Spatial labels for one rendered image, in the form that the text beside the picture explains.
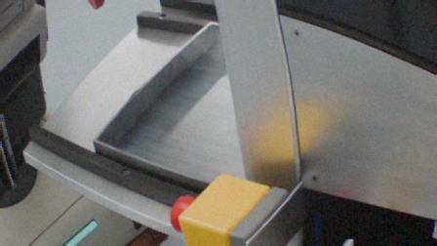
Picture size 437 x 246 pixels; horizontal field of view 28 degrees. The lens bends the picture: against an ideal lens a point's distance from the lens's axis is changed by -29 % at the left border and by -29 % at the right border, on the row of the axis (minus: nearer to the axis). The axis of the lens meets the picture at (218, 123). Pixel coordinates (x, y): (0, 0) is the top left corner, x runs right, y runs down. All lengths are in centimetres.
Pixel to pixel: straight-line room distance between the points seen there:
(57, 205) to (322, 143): 129
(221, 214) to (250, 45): 15
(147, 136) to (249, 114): 34
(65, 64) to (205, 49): 175
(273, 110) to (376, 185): 13
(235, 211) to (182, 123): 36
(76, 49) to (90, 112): 183
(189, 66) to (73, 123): 18
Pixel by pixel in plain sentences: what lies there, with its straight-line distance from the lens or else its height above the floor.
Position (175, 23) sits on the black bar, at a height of 90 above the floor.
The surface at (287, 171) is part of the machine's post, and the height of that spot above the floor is 103.
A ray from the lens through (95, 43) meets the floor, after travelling 319.
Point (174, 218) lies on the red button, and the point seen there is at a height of 100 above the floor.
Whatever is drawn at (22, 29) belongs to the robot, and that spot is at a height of 79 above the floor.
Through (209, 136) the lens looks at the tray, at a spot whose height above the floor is 88.
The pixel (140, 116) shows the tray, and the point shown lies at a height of 88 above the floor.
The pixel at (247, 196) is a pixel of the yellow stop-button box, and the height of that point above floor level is 103.
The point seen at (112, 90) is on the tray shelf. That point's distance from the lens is 140.
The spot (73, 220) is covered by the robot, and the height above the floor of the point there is 27.
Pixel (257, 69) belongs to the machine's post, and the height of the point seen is 113.
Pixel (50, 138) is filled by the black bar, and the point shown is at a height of 90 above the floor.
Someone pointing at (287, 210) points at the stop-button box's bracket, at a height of 101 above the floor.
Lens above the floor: 167
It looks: 37 degrees down
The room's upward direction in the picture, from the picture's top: 10 degrees counter-clockwise
